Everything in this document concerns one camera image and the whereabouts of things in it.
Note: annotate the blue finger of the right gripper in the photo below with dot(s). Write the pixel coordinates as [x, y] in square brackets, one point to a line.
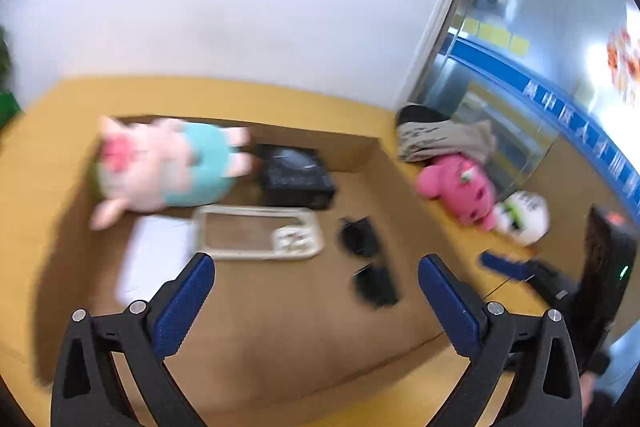
[513, 270]

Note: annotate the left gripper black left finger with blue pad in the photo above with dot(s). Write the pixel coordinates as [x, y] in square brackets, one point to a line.
[87, 389]

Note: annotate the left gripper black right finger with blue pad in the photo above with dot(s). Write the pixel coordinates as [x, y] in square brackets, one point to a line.
[545, 389]

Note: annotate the black sunglasses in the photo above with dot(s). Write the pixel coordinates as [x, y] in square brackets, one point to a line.
[373, 282]

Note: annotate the white clear phone case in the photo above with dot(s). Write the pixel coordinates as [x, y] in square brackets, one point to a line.
[256, 233]

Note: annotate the person's hand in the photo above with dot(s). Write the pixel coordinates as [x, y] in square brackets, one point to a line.
[596, 404]

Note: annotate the white panda plush toy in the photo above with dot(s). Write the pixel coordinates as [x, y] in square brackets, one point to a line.
[524, 217]

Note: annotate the blue banner with characters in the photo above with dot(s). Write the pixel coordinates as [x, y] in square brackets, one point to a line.
[558, 110]

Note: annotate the white rectangular box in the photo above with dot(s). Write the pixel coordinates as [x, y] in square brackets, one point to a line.
[158, 249]

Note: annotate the grey beige cloth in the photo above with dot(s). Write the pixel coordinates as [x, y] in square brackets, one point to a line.
[423, 133]

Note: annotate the brown cardboard box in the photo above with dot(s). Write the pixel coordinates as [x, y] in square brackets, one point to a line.
[286, 337]

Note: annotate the red festive window sticker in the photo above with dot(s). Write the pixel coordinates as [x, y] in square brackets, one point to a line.
[623, 61]

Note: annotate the yellow sticky notes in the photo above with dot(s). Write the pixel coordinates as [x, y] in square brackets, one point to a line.
[495, 35]

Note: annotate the pink pig plush toy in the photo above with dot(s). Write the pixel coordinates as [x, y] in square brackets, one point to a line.
[168, 163]

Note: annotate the black small box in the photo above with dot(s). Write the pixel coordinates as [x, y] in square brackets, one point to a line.
[294, 177]

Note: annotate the green cloth covered stand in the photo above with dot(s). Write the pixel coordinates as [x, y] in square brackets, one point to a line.
[9, 108]

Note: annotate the green potted plant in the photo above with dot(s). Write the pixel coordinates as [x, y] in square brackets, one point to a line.
[5, 58]

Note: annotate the black camera box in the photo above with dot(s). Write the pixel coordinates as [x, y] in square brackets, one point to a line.
[610, 246]

